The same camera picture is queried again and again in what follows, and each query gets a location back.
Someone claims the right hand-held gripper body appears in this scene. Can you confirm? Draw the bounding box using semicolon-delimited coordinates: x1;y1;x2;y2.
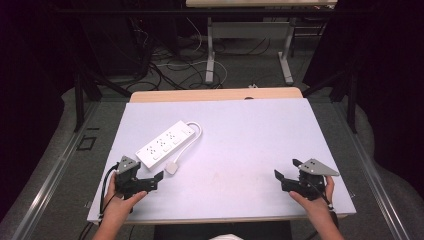
281;158;341;202

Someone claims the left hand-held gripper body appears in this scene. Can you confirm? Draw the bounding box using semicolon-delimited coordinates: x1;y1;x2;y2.
114;155;158;200

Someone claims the person's right hand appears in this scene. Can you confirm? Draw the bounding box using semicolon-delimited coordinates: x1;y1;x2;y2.
288;175;336;218

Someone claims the person's left hand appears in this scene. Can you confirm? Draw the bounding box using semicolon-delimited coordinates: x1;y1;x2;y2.
103;173;148;219

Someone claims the white power plug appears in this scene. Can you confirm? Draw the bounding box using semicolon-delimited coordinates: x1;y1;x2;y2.
164;160;181;176

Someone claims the white power strip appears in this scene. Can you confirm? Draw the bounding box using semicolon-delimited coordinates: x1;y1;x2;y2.
135;120;197;171

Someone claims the white table mat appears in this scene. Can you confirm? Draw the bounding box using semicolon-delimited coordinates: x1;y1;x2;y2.
86;97;357;225

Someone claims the black floor socket plate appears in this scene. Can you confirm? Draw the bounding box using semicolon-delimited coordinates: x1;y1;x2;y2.
76;134;98;152

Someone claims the person's dark clothing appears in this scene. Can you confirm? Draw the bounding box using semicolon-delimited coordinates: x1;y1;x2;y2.
153;220;295;240

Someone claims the person's white clothing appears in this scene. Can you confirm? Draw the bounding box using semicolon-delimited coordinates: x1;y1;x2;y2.
207;233;245;240

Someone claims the black metal stand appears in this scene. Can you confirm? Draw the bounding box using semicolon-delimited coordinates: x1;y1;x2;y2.
300;68;360;135
73;64;133;133

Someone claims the wooden table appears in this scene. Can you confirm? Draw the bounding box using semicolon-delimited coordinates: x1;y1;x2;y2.
129;86;304;104

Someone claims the black curtain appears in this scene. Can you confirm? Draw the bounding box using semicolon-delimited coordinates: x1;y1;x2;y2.
302;0;424;201
0;0;79;223

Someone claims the white-legged desk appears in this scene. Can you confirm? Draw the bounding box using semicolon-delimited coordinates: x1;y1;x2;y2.
185;0;338;86

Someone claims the black horizontal bar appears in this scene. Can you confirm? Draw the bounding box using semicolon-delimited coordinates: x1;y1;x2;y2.
54;7;334;16

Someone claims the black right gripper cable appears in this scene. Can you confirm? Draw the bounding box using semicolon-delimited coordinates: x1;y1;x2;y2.
311;184;335;210

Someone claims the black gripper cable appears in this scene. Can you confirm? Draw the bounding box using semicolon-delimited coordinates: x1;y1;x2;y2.
78;162;120;240
311;184;335;210

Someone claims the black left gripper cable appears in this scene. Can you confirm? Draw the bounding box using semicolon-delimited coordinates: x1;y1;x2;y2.
78;162;120;240

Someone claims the white power strip cable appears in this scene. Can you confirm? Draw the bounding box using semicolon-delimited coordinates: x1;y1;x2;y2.
172;121;204;167

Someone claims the aluminium floor rail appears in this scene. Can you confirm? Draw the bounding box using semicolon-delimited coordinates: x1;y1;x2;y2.
10;100;102;240
332;100;416;240

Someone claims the black floor cable tangle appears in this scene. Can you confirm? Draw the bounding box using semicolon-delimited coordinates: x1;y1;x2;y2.
131;19;209;92

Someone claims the white floor cable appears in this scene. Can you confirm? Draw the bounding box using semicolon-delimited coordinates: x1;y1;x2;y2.
155;59;229;89

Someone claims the thin white hanging cable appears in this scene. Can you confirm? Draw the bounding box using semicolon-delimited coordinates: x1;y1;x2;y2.
185;16;204;53

